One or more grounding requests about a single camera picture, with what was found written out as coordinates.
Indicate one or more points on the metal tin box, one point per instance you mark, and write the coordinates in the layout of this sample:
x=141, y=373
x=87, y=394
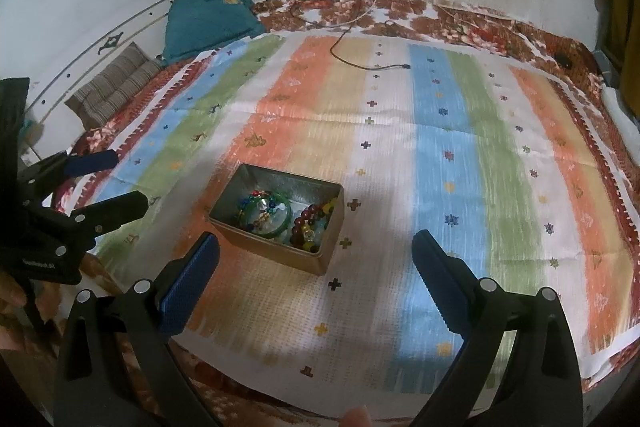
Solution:
x=280, y=252

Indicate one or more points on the curved metal wall rail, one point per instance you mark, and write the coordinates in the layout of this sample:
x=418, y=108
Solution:
x=100, y=32

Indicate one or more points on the person's toe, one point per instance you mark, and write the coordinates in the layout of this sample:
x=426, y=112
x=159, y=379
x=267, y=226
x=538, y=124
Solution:
x=356, y=417

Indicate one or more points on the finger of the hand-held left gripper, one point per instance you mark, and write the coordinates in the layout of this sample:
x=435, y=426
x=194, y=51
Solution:
x=92, y=161
x=115, y=209

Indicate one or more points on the striped multicoloured blanket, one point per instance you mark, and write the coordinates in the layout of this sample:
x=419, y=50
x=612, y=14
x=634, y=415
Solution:
x=400, y=157

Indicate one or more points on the small black object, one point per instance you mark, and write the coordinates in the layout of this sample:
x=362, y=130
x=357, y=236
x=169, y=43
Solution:
x=563, y=59

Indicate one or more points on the green bangle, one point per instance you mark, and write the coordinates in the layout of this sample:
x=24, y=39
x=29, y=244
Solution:
x=272, y=232

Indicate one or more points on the teal cloth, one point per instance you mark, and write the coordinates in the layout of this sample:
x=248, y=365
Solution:
x=210, y=17

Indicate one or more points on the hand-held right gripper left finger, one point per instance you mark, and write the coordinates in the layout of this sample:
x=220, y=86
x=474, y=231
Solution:
x=192, y=282

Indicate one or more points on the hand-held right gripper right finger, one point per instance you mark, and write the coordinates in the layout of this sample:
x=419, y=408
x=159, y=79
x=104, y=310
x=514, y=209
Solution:
x=440, y=282

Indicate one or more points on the brown striped cushion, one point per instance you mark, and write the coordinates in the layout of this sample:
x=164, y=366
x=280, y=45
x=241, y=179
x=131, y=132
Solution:
x=110, y=87

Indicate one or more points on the striped colourful bedsheet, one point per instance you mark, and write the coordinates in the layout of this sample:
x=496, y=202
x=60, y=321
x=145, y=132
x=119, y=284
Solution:
x=325, y=7

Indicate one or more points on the white pillow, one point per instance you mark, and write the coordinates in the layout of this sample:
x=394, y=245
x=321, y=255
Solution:
x=622, y=107

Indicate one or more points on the person's left hand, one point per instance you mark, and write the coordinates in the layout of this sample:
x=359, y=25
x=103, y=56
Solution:
x=10, y=302

